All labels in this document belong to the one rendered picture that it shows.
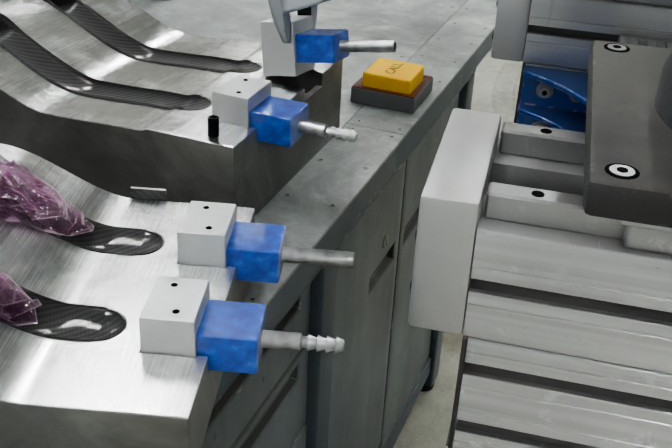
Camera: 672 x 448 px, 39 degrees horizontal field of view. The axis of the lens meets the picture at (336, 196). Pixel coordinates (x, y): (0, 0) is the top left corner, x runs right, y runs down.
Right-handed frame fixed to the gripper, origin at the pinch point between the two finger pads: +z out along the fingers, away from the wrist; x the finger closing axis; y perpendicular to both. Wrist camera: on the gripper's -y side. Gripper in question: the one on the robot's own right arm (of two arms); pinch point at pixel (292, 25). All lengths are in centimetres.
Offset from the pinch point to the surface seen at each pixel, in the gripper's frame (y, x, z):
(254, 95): 1.6, -12.3, 4.4
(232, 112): -0.1, -13.5, 5.8
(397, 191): -0.6, 34.5, 28.0
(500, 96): -29, 238, 58
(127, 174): -9.5, -17.0, 11.3
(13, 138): -21.7, -17.3, 8.6
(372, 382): -5, 34, 59
